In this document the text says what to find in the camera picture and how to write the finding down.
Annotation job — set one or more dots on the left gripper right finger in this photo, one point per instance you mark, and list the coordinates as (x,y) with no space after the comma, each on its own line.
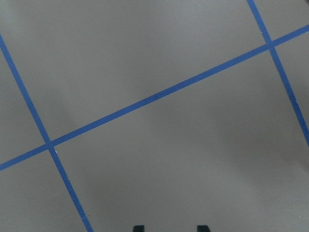
(203,228)

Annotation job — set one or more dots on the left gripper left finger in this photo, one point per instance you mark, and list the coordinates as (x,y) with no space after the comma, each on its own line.
(138,228)

